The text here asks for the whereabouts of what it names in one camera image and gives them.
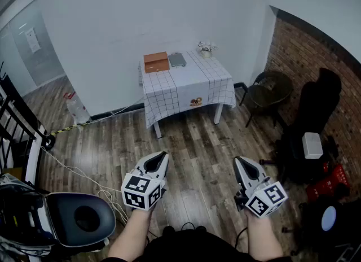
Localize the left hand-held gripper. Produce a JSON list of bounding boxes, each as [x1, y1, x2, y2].
[[121, 151, 170, 211]]

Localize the white box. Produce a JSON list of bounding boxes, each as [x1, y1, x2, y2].
[[302, 132, 324, 160]]

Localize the white paper notice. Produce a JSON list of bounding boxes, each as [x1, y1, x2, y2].
[[24, 27, 42, 54]]

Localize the orange drawer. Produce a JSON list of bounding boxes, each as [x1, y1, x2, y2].
[[144, 59, 170, 74]]

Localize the person's left forearm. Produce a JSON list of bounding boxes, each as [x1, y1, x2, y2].
[[108, 208, 155, 262]]

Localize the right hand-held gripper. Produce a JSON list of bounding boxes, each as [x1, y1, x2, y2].
[[233, 156, 289, 217]]

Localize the person's black clothing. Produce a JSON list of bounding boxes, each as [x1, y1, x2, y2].
[[100, 225, 296, 262]]

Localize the pink flowers in pot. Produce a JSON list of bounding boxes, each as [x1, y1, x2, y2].
[[196, 40, 218, 59]]

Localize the open equipment case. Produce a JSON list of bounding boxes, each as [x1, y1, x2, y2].
[[0, 172, 59, 262]]

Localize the small black wheel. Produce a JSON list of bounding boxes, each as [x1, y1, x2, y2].
[[42, 134, 56, 152]]

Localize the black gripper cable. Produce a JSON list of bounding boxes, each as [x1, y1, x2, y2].
[[235, 226, 249, 250]]

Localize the glass door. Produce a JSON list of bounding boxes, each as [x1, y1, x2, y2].
[[0, 0, 68, 90]]

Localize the person's right forearm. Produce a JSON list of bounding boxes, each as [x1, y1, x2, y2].
[[243, 209, 284, 262]]

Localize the black office chair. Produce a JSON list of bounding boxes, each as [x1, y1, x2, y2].
[[275, 67, 342, 184]]

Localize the clear plastic water bottle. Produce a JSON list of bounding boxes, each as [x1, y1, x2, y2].
[[64, 91, 91, 125]]

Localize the white post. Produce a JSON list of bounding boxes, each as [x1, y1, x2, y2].
[[24, 124, 46, 186]]

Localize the thin white cable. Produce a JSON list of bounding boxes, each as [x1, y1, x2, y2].
[[40, 146, 129, 225]]

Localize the black metal railing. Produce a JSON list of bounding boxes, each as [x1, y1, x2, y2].
[[0, 61, 48, 173]]

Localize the white checked tablecloth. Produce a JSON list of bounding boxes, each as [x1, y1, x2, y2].
[[139, 49, 237, 129]]

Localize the yellow-black striped cable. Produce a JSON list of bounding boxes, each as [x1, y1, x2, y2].
[[50, 123, 86, 137]]

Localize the white table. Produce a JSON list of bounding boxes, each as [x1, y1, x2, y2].
[[153, 102, 224, 139]]

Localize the black padded case lid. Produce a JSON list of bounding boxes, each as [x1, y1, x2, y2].
[[45, 192, 117, 248]]

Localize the black device with white disc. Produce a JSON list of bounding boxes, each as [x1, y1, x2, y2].
[[298, 203, 344, 235]]

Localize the grey-green flat tray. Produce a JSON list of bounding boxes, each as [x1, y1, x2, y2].
[[168, 53, 188, 68]]

